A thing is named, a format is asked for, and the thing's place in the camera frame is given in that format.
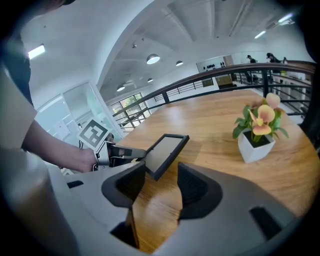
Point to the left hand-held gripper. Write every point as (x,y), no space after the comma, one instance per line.
(93,133)

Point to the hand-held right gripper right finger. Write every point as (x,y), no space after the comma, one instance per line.
(200,195)

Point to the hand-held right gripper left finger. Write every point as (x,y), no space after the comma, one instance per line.
(125,187)

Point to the black picture frame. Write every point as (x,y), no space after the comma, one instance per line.
(165,155)

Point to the person's left forearm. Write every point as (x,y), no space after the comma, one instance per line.
(50,145)

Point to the person's left hand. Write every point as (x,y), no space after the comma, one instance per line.
(85,160)

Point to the black framed window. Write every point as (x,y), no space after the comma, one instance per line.
(130,101)

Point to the small pendant lamp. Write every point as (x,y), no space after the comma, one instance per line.
(120,88)
(150,80)
(179,63)

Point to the orange flowers in white pot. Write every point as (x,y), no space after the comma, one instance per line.
(255,147)

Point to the glass partition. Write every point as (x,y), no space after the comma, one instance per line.
(75,105)

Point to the large pendant lamp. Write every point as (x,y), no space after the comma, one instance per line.
(153,59)

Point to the black office chair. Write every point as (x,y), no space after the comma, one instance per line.
(312,120)

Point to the person's black clothing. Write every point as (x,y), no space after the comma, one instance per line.
(20,72)

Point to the ceiling tube light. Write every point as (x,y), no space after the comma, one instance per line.
(36,51)

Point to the linear ceiling light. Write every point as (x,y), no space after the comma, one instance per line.
(285,18)
(260,34)

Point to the white wall display board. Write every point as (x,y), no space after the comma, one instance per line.
(210,63)

